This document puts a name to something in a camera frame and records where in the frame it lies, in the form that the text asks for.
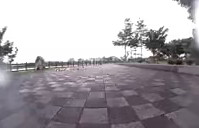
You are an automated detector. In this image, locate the chequered paving slab plaza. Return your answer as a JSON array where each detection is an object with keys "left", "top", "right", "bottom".
[{"left": 0, "top": 63, "right": 199, "bottom": 128}]

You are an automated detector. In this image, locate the large standing stone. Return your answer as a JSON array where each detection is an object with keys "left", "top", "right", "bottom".
[{"left": 34, "top": 55, "right": 46, "bottom": 71}]

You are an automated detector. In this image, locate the pale kerb strip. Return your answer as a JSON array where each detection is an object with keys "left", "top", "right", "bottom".
[{"left": 120, "top": 62, "right": 199, "bottom": 78}]

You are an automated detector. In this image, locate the low railing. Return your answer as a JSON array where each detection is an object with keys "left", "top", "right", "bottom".
[{"left": 6, "top": 61, "right": 71, "bottom": 72}]

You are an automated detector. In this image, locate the row of bushes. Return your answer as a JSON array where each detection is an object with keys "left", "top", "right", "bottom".
[{"left": 66, "top": 57, "right": 121, "bottom": 67}]

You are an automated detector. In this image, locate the row of trees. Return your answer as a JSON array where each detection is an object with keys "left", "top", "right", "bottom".
[{"left": 112, "top": 0, "right": 199, "bottom": 66}]

